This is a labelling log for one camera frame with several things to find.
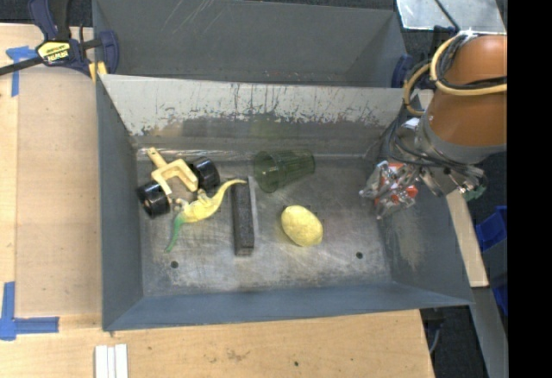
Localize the yellow toy axle black wheels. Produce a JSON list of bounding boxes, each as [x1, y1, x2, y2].
[[136, 146, 222, 220]]

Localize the dark green flat block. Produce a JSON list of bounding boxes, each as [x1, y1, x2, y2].
[[229, 185, 257, 257]]

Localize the green plastic cup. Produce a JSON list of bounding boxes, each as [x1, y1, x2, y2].
[[252, 149, 317, 194]]

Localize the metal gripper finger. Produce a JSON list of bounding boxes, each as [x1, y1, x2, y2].
[[373, 185, 419, 220], [359, 159, 417, 199]]

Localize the grey metal bin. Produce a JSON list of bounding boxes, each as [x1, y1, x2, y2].
[[91, 0, 476, 332]]

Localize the yellow lemon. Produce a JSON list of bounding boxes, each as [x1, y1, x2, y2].
[[280, 205, 324, 249]]

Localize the green and yellow toy dinosaur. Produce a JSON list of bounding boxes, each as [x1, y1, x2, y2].
[[165, 178, 249, 254]]

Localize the pale wood board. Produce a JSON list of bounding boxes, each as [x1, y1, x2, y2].
[[14, 64, 104, 319]]

